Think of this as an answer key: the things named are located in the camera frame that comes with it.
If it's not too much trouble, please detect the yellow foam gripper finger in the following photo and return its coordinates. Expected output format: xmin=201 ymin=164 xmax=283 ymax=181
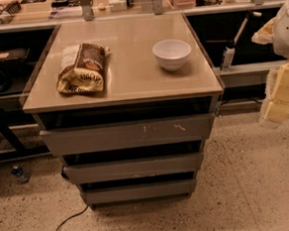
xmin=262 ymin=61 xmax=289 ymax=123

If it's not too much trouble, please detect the grey drawer cabinet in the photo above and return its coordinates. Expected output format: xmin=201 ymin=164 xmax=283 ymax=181
xmin=16 ymin=10 xmax=232 ymax=215

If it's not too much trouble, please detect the grey drawer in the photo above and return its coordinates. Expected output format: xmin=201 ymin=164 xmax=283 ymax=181
xmin=79 ymin=178 xmax=197 ymax=205
xmin=64 ymin=153 xmax=203 ymax=184
xmin=41 ymin=114 xmax=214 ymax=156

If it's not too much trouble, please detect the grey top drawer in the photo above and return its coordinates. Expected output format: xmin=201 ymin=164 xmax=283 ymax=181
xmin=41 ymin=114 xmax=214 ymax=156

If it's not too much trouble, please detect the small blue floor object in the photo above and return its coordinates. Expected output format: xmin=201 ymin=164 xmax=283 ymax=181
xmin=11 ymin=166 xmax=30 ymax=183

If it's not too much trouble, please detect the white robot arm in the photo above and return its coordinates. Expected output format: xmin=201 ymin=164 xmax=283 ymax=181
xmin=260 ymin=0 xmax=289 ymax=127

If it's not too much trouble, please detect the grey bottom drawer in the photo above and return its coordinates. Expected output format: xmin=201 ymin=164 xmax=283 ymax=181
xmin=79 ymin=178 xmax=197 ymax=205

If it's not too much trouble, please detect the black floor cable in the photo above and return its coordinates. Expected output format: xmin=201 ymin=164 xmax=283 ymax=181
xmin=52 ymin=205 xmax=92 ymax=231

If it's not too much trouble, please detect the long workbench shelf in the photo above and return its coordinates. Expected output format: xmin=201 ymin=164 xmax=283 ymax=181
xmin=0 ymin=0 xmax=285 ymax=30

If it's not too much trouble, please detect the brown yellow chip bag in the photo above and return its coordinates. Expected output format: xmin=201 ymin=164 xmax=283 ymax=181
xmin=56 ymin=43 xmax=110 ymax=94

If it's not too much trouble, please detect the white box on shelf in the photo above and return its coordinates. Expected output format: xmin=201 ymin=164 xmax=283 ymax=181
xmin=109 ymin=0 xmax=127 ymax=12

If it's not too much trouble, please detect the white caulk tube gun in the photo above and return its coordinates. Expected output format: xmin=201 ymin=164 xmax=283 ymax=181
xmin=220 ymin=11 xmax=261 ymax=71

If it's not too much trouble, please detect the grey middle drawer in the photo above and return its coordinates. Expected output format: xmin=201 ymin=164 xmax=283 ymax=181
xmin=64 ymin=153 xmax=203 ymax=184

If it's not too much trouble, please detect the white ceramic bowl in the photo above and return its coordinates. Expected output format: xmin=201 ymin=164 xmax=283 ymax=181
xmin=152 ymin=39 xmax=192 ymax=71

